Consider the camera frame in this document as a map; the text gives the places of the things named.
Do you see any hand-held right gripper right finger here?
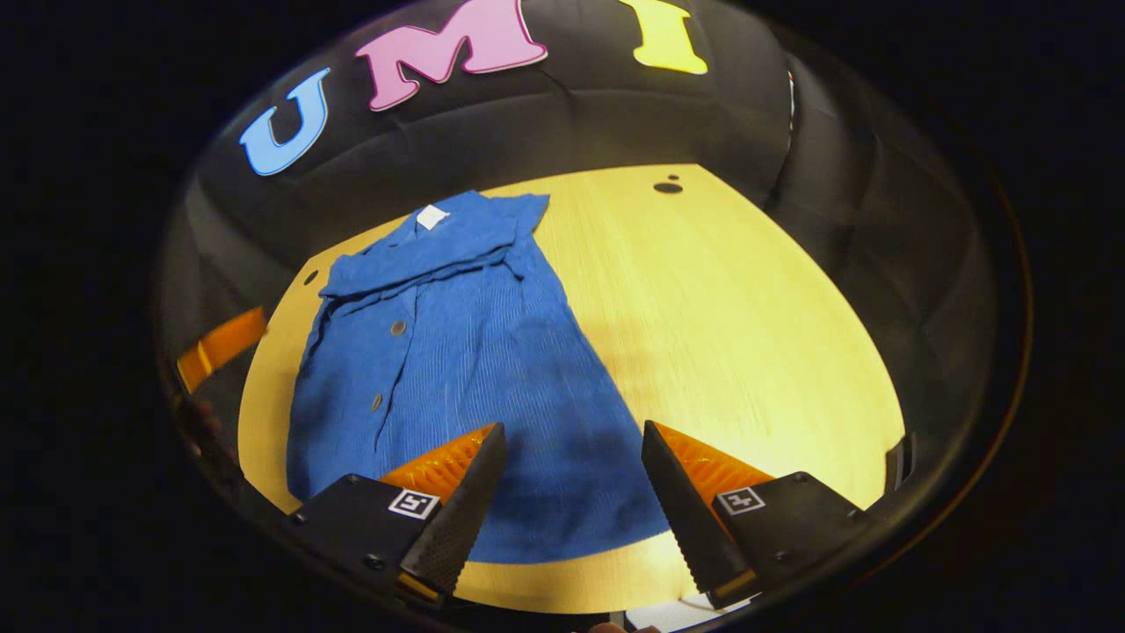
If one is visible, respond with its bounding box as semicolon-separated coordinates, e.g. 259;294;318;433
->
641;419;867;609

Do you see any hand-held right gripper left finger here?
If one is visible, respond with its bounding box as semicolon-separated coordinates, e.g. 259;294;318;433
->
290;422;508;608

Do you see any blue button-up shirt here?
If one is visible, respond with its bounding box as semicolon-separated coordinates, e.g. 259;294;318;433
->
286;189;673;565

